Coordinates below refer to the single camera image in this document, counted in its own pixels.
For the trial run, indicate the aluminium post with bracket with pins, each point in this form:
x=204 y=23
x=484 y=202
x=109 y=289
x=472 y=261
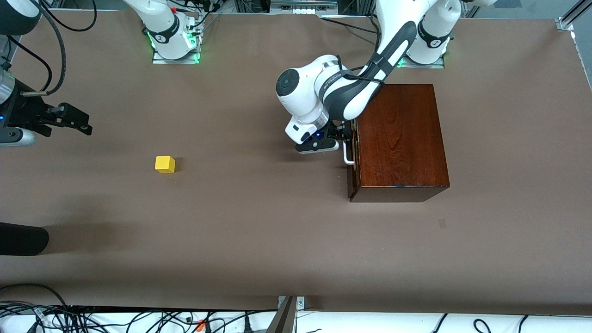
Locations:
x=284 y=319

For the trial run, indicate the black cylindrical object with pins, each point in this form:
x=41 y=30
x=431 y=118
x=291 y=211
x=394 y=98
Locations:
x=23 y=238

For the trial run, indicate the aluminium arm base plate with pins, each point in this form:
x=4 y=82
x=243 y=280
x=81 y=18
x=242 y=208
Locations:
x=434 y=65
x=159 y=60

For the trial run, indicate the white power strip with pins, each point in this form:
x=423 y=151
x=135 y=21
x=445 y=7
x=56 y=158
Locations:
x=300 y=11

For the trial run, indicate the aluminium frame profile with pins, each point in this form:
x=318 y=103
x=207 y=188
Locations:
x=566 y=22

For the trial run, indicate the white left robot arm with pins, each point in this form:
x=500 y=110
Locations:
x=300 y=92

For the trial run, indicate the dark brown wooden cabinet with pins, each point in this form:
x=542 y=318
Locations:
x=397 y=138

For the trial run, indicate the black power plug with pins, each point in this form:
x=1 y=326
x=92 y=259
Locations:
x=247 y=326

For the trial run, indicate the yellow cube block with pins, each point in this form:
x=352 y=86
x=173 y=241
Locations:
x=164 y=164

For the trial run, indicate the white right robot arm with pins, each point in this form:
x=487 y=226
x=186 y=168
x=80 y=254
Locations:
x=162 y=27

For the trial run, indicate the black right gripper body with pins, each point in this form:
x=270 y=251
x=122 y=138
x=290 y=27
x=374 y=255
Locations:
x=24 y=112

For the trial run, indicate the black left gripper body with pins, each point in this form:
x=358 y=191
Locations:
x=334 y=130

